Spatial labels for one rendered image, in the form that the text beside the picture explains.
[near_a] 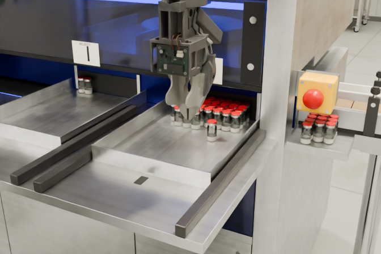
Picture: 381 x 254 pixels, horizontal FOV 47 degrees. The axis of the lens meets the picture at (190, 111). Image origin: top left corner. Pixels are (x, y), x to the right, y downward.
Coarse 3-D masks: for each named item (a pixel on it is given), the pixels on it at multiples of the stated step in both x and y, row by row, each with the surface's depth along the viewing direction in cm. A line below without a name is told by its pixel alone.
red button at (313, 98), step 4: (308, 92) 88; (312, 92) 88; (316, 92) 88; (320, 92) 88; (304, 96) 89; (308, 96) 88; (312, 96) 88; (316, 96) 87; (320, 96) 87; (304, 100) 89; (308, 100) 88; (312, 100) 88; (316, 100) 87; (320, 100) 87; (304, 104) 89; (308, 104) 88; (312, 104) 88; (316, 104) 88; (320, 104) 88; (312, 108) 89; (316, 108) 89
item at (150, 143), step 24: (144, 120) 104; (168, 120) 108; (96, 144) 89; (120, 144) 96; (144, 144) 96; (168, 144) 96; (192, 144) 96; (216, 144) 96; (240, 144) 90; (144, 168) 84; (168, 168) 81; (192, 168) 79; (216, 168) 79
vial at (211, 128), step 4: (208, 124) 96; (212, 124) 95; (216, 124) 96; (208, 128) 96; (212, 128) 95; (216, 128) 96; (208, 132) 96; (212, 132) 96; (216, 132) 96; (208, 136) 96; (212, 136) 96; (216, 136) 97; (208, 140) 97; (212, 140) 96
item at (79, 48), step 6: (72, 42) 115; (78, 42) 114; (84, 42) 113; (78, 48) 115; (84, 48) 114; (90, 48) 113; (96, 48) 112; (78, 54) 115; (84, 54) 114; (90, 54) 114; (96, 54) 113; (78, 60) 116; (84, 60) 115; (90, 60) 114; (96, 60) 113
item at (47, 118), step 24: (24, 96) 114; (48, 96) 122; (72, 96) 124; (96, 96) 124; (120, 96) 124; (144, 96) 119; (0, 120) 108; (24, 120) 108; (48, 120) 108; (72, 120) 108; (96, 120) 101; (48, 144) 93
